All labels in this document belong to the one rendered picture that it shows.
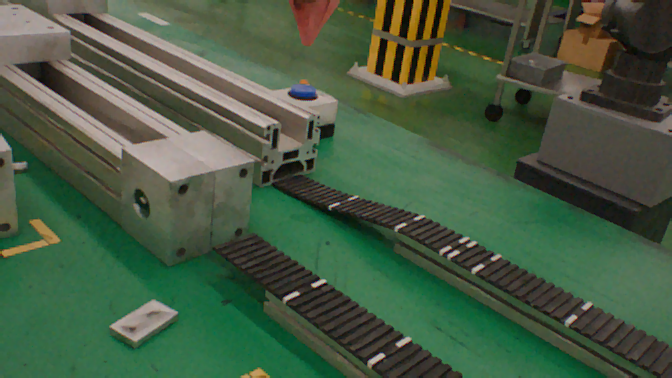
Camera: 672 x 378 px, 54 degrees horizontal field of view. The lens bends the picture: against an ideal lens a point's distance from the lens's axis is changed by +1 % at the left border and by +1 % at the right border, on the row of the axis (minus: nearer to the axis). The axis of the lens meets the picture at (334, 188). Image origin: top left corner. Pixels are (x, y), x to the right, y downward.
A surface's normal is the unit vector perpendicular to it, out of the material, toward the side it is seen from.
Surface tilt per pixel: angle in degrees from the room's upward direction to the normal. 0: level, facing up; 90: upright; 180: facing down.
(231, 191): 90
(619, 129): 90
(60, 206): 0
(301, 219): 0
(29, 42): 90
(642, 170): 90
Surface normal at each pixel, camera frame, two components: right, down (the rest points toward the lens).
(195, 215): 0.71, 0.39
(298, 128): -0.69, 0.23
